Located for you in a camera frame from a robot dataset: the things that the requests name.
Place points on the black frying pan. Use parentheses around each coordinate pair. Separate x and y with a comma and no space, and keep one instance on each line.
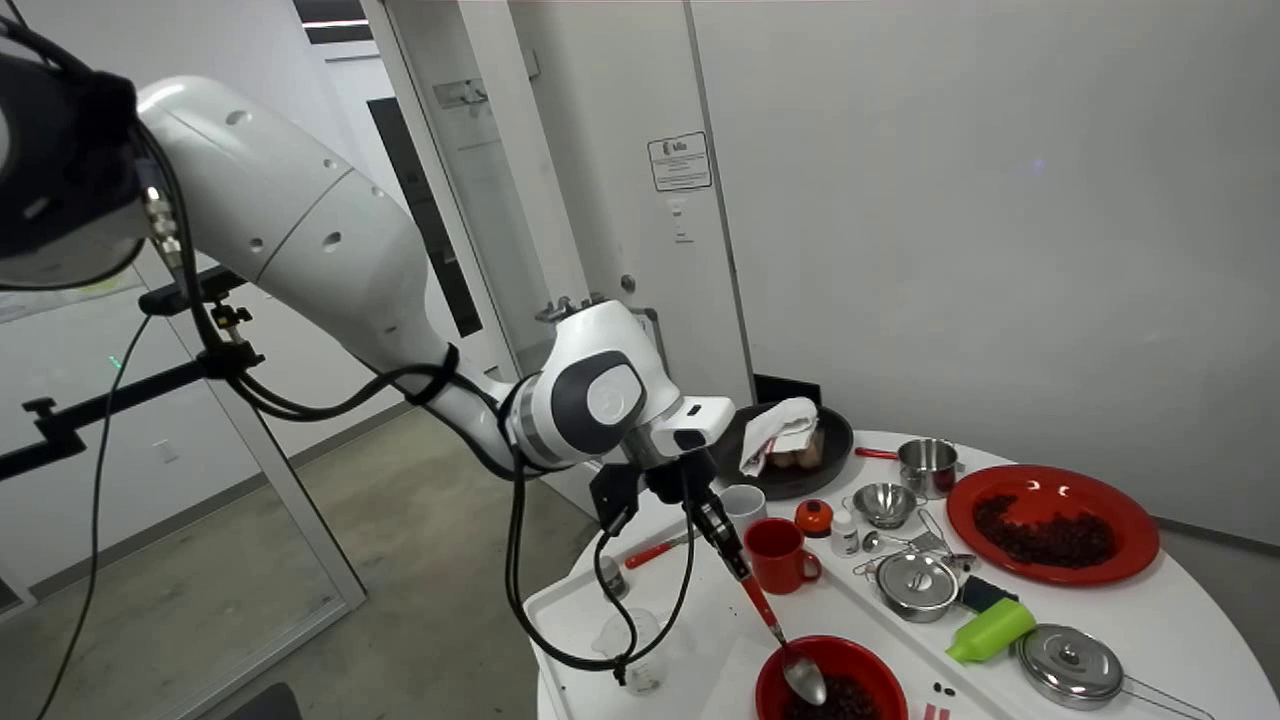
(832,446)

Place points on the small steel bowl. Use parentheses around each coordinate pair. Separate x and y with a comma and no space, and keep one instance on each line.
(886,505)

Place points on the orange bowl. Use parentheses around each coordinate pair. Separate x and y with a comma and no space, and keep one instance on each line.
(865,680)

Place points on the white wall sign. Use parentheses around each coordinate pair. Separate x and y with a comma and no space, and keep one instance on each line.
(680,162)

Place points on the dark brown beans pile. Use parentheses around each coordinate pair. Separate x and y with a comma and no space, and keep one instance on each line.
(1044,534)
(852,702)

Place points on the green vegetable toy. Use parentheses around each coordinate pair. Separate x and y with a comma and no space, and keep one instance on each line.
(994,631)

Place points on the clear plastic cup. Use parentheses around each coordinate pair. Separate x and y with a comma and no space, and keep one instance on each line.
(646,661)

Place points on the orange plate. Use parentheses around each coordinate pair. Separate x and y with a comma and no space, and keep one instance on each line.
(1121,513)

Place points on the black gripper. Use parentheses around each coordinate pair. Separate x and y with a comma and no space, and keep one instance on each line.
(680,477)

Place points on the small orange round lid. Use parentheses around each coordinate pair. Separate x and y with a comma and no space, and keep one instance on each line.
(813,517)

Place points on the white plastic tray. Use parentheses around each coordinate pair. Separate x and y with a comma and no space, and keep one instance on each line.
(706,653)

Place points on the orange cup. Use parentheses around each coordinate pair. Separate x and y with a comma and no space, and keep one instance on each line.
(776,562)

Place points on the small white shaker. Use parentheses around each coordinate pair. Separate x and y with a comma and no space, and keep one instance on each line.
(840,517)

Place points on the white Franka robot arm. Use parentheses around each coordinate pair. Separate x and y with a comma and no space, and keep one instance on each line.
(292,224)

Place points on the white striped towel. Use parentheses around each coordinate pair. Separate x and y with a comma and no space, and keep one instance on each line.
(776,432)

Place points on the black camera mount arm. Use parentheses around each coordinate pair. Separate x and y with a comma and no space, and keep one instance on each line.
(122,393)

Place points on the white mug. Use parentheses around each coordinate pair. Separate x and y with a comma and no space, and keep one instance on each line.
(747,505)

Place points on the small steel saucepan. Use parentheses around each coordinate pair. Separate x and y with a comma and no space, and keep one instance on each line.
(930,466)

